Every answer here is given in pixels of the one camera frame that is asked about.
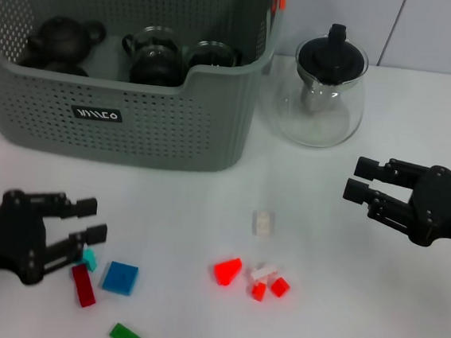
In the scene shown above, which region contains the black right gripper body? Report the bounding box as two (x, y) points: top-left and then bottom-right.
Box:
(403, 162), (451, 251)

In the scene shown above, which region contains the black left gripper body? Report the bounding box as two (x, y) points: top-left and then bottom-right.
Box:
(0, 186), (55, 288)

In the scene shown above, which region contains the teal brick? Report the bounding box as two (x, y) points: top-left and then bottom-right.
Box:
(78, 246), (101, 274)

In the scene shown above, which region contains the dark red long brick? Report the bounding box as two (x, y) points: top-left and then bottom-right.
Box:
(67, 262), (101, 310)

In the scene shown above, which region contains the grey-green perforated storage bin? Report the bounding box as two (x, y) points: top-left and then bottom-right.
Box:
(0, 0), (286, 181)

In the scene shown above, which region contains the blue square brick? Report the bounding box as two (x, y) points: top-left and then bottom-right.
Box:
(100, 259), (141, 298)

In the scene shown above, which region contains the clear glass teapot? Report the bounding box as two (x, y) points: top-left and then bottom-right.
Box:
(271, 29), (373, 153)

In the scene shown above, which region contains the steel teapot infuser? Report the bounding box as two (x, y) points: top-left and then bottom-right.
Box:
(298, 78), (341, 118)

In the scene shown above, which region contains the green flat brick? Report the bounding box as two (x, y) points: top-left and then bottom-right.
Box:
(108, 321), (146, 338)

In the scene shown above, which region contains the white two-stud brick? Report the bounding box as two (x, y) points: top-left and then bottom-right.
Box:
(251, 209), (278, 239)

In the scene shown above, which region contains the black glass teapot lid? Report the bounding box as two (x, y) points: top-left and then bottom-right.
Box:
(295, 20), (370, 90)

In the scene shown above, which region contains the small red brick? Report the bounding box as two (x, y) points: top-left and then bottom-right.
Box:
(268, 276), (293, 300)
(251, 281), (269, 303)

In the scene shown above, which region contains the translucent white brick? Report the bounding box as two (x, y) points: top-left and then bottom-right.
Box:
(249, 262), (280, 284)

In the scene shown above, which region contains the large red sloped brick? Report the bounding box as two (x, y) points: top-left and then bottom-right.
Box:
(212, 255), (245, 289)

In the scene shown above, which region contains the dark clay teapot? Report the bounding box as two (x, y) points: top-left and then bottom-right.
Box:
(23, 13), (108, 75)

